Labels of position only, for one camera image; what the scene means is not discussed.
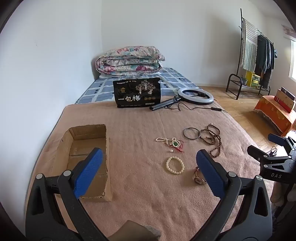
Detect black charger cable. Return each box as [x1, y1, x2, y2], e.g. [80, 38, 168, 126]
[268, 146, 279, 159]

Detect pink brown blanket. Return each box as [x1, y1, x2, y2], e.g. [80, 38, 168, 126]
[27, 101, 276, 241]

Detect black snack bag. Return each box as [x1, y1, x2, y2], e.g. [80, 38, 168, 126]
[112, 77, 162, 108]

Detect pearl necklace with green pendant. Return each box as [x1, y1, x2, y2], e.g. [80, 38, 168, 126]
[165, 139, 185, 153]

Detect yellow box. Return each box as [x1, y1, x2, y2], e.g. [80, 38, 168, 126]
[245, 71, 261, 88]

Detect blue checked bed sheet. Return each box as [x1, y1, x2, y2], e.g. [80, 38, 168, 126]
[74, 67, 202, 105]

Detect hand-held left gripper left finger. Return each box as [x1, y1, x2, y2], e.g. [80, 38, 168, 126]
[25, 147, 104, 241]

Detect window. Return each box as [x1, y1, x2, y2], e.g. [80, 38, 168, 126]
[288, 39, 296, 82]

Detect black clothes rack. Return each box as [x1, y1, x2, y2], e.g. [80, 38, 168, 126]
[226, 9, 277, 100]

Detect black folded tripod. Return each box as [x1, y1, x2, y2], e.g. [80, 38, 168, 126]
[149, 96, 183, 111]

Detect pink strap wristwatch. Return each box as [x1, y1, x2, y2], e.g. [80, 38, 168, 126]
[193, 166, 208, 185]

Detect folded floral quilt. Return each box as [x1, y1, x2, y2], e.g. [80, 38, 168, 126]
[95, 46, 166, 78]

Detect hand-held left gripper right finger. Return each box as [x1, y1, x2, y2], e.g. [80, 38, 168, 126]
[196, 149, 273, 241]

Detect orange cloth covered table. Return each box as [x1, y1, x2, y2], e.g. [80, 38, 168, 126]
[253, 95, 296, 138]

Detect dark hanging clothes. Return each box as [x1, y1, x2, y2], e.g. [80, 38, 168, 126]
[254, 34, 277, 89]

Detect black bangle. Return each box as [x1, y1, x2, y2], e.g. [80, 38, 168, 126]
[183, 127, 201, 140]

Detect white bead bracelet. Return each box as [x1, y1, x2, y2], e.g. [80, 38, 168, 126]
[166, 156, 185, 176]

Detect striped hanging cloth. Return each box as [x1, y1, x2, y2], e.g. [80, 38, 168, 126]
[240, 19, 258, 73]

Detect cardboard box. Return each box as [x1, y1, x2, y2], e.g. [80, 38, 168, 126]
[54, 124, 113, 202]

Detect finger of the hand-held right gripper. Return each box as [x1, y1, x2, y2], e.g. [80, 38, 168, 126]
[268, 134, 292, 147]
[247, 145, 292, 165]

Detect stack of flat boxes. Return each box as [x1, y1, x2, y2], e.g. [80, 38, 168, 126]
[274, 87, 296, 113]

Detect brown bead necklace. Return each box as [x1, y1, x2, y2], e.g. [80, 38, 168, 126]
[199, 123, 222, 159]

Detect black ring light cable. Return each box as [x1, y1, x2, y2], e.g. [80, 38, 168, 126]
[178, 99, 228, 114]

